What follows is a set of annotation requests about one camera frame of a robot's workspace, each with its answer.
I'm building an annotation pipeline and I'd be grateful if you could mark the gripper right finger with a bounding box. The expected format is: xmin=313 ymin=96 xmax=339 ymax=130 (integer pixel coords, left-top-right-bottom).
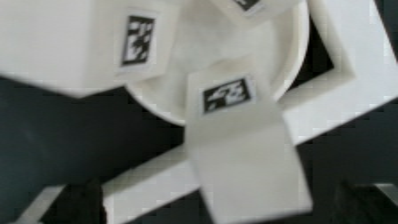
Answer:
xmin=331 ymin=182 xmax=398 ymax=224

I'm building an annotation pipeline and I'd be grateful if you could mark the white U-shaped frame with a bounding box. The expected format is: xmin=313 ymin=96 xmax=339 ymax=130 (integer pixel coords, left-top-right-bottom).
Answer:
xmin=103 ymin=0 xmax=398 ymax=224

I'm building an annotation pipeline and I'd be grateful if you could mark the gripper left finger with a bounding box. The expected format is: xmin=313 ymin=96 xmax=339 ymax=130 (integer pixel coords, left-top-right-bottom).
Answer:
xmin=14 ymin=178 xmax=108 ymax=224

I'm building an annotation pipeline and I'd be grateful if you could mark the white round stool seat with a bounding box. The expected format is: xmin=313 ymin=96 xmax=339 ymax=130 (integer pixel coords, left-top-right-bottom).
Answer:
xmin=126 ymin=0 xmax=309 ymax=126

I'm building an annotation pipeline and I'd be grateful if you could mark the white stool leg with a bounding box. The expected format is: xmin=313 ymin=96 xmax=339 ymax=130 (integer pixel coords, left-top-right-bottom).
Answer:
xmin=210 ymin=0 xmax=302 ymax=20
xmin=0 ymin=0 xmax=181 ymax=98
xmin=185 ymin=57 xmax=313 ymax=224

